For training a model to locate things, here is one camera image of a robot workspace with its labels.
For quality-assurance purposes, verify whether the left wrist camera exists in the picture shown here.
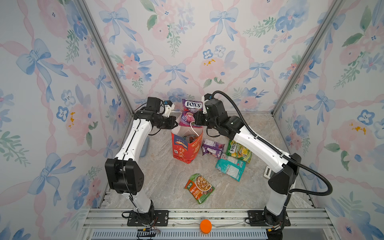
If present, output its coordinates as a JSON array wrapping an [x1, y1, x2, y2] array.
[[162, 100, 175, 118]]

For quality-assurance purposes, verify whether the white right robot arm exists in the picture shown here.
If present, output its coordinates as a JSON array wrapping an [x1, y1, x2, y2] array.
[[194, 97, 298, 226]]

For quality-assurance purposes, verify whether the green Fox's tea candy bag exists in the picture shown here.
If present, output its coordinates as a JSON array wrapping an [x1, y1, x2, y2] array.
[[226, 140, 252, 163]]

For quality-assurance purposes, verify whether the aluminium corner post left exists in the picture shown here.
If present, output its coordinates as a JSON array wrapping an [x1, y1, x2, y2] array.
[[74, 0, 133, 115]]

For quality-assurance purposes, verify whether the aluminium corner post right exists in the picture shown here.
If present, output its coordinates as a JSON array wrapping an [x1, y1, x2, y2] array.
[[271, 0, 345, 117]]

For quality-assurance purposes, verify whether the aluminium corner post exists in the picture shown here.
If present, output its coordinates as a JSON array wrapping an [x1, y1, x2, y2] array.
[[74, 0, 133, 115], [271, 0, 345, 117]]

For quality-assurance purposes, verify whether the orange green noodle packet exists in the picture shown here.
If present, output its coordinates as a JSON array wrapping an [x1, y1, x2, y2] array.
[[185, 174, 215, 204]]

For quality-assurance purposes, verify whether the red paper gift bag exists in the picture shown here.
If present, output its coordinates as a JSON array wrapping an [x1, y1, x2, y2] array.
[[171, 117, 204, 164]]

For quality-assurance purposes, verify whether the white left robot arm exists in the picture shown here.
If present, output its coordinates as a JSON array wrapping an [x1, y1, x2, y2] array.
[[105, 97, 178, 218]]

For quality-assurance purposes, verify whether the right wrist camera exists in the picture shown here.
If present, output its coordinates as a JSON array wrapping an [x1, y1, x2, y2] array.
[[202, 94, 212, 114]]

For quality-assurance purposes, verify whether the purple Fox's berries candy bag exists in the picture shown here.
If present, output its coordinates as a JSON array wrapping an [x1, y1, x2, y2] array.
[[179, 99, 203, 127]]

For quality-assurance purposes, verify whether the purple snack packet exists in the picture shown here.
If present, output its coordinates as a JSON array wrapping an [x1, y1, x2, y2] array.
[[202, 139, 225, 159]]

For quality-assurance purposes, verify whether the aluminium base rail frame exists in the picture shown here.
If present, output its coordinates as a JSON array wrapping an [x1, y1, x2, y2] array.
[[78, 209, 340, 240]]

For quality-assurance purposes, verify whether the black corrugated cable conduit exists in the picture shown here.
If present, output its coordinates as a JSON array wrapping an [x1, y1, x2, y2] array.
[[211, 90, 334, 197]]

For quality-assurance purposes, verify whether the orange round button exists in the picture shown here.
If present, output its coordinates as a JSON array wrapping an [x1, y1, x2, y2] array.
[[200, 220, 212, 234]]

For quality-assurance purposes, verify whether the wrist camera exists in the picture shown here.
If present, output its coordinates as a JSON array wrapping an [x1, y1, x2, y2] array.
[[202, 94, 212, 114], [162, 100, 175, 118]]

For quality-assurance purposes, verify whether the teal snack bag upper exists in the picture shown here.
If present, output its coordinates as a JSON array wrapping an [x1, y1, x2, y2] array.
[[216, 154, 246, 182]]

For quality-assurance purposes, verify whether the white calculator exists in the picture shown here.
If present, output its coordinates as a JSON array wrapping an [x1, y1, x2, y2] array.
[[264, 166, 272, 179]]

